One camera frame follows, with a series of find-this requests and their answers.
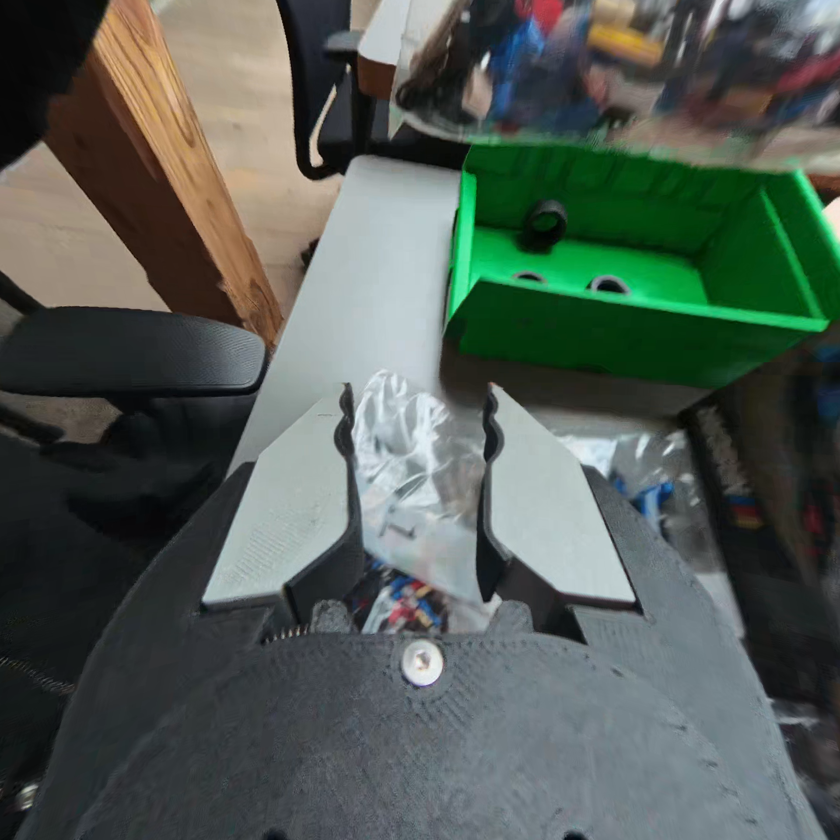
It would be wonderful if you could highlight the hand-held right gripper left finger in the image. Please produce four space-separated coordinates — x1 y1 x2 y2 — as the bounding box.
202 382 367 614

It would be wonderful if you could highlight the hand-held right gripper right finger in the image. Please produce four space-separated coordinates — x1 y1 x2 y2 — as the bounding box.
476 382 639 609

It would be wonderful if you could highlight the clear plastic bag of bricks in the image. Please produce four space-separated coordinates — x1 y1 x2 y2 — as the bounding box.
351 369 490 634

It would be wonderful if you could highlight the green plastic bin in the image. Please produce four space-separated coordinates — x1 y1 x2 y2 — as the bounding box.
443 141 840 389

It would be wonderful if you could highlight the large clear bag of bricks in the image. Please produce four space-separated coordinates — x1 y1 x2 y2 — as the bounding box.
392 0 840 148

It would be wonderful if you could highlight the small clear plastic bag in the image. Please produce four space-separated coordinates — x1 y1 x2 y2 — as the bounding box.
558 430 697 526

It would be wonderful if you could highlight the black office chair with armrest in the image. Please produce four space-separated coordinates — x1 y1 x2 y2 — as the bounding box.
0 269 270 795

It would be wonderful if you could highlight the dark printed box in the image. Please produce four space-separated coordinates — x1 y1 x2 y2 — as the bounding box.
682 354 840 713

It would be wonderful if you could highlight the wooden beam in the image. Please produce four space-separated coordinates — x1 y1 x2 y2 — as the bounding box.
42 0 284 350

